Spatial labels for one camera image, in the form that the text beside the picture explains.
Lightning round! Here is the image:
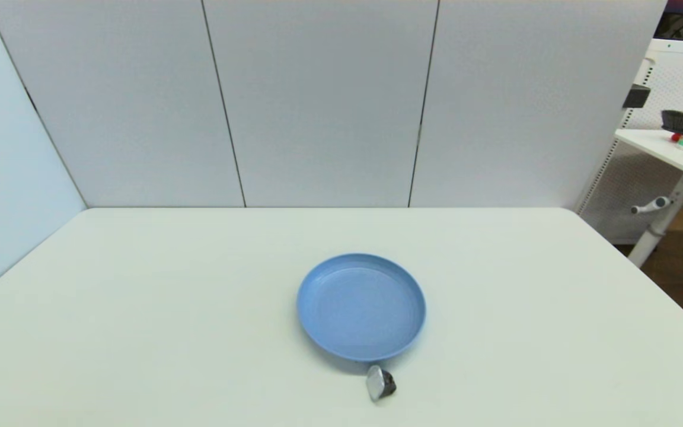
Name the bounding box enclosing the small silver candy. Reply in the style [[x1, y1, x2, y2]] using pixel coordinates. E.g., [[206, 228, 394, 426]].
[[366, 365, 397, 403]]

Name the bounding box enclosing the white crank handle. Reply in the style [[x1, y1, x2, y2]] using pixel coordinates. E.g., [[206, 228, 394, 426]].
[[631, 196, 672, 215]]

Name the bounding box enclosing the black clamp block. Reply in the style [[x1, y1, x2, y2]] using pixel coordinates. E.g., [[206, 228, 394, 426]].
[[623, 84, 651, 109]]

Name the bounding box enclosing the blue round plate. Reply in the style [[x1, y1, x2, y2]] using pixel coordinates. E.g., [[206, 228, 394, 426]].
[[296, 253, 427, 362]]

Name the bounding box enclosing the white side table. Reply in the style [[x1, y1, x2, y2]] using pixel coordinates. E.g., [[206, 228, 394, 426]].
[[614, 128, 683, 269]]

